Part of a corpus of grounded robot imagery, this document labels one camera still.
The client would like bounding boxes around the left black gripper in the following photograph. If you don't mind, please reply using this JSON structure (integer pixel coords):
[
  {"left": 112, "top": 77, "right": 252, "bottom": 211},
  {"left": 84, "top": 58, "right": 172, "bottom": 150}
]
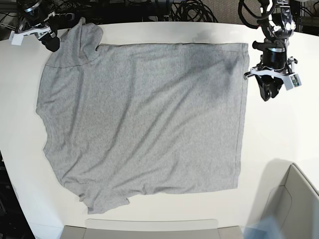
[{"left": 256, "top": 48, "right": 288, "bottom": 101}]

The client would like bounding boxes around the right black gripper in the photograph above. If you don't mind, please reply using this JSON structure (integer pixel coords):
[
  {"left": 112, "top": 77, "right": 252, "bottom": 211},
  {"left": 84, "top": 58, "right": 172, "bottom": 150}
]
[{"left": 34, "top": 24, "right": 60, "bottom": 52}]

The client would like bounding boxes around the grey T-shirt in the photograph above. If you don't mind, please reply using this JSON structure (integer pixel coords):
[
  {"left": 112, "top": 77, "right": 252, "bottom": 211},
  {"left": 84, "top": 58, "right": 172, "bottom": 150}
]
[{"left": 36, "top": 18, "right": 249, "bottom": 214}]

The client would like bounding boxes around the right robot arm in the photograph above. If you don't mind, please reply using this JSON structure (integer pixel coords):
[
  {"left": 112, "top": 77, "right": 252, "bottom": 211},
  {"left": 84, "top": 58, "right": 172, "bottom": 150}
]
[{"left": 15, "top": 0, "right": 60, "bottom": 52}]

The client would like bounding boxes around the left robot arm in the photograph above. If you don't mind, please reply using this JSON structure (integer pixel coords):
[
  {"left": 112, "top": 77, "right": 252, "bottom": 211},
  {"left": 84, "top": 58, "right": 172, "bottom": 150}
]
[{"left": 238, "top": 0, "right": 301, "bottom": 102}]

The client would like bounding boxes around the grey bin at right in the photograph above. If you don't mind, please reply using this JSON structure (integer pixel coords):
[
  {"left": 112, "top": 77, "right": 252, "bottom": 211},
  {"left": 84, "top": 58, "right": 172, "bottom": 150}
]
[{"left": 260, "top": 164, "right": 319, "bottom": 239}]

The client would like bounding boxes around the grey bin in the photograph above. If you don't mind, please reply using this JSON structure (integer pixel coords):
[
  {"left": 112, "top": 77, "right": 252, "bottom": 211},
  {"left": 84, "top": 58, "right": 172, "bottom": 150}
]
[
  {"left": 61, "top": 219, "right": 243, "bottom": 239},
  {"left": 260, "top": 164, "right": 319, "bottom": 239}
]

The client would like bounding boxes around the grey bin at bottom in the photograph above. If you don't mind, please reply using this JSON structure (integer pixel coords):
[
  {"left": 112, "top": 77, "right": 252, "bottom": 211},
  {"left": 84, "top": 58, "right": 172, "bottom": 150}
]
[{"left": 61, "top": 219, "right": 243, "bottom": 239}]

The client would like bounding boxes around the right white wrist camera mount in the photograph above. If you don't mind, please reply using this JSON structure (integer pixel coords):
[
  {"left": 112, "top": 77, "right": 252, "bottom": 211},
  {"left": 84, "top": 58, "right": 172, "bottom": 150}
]
[{"left": 9, "top": 24, "right": 55, "bottom": 46}]

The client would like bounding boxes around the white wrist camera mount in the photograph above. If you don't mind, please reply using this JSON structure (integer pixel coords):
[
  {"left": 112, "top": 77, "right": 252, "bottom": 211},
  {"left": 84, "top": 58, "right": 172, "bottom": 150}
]
[
  {"left": 243, "top": 57, "right": 302, "bottom": 91},
  {"left": 9, "top": 24, "right": 55, "bottom": 46}
]

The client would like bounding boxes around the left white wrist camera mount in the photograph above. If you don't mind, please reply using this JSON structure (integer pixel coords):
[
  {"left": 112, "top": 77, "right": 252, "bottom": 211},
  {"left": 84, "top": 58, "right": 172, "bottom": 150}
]
[{"left": 243, "top": 57, "right": 302, "bottom": 91}]

